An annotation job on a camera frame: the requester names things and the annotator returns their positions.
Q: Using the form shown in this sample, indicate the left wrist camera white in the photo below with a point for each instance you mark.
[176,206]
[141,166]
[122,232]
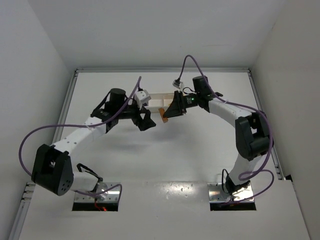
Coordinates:
[142,98]

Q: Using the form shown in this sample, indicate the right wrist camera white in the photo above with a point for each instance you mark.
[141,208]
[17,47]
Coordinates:
[178,84]

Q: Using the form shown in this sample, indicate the metal base plate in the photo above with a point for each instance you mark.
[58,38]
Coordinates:
[104,192]
[218,196]

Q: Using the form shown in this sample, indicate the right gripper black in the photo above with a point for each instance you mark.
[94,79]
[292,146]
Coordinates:
[179,103]

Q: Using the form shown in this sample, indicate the back aluminium frame rail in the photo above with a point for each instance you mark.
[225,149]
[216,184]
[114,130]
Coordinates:
[160,70]

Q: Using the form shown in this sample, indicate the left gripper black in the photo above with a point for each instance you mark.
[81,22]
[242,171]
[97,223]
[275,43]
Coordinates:
[137,116]

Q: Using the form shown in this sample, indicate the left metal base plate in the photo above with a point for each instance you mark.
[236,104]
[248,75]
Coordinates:
[104,192]

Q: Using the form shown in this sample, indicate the brown lego brick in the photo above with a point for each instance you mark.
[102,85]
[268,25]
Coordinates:
[162,115]

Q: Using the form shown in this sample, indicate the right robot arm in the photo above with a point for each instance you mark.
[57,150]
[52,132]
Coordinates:
[253,137]

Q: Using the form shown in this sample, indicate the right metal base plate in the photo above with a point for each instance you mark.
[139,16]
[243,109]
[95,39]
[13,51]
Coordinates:
[218,196]

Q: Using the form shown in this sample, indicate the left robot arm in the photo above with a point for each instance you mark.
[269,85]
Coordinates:
[52,167]

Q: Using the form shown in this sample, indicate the white three-compartment tray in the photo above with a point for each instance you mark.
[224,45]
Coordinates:
[159,101]

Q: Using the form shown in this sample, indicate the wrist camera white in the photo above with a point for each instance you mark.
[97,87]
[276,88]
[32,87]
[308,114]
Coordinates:
[142,98]
[178,84]

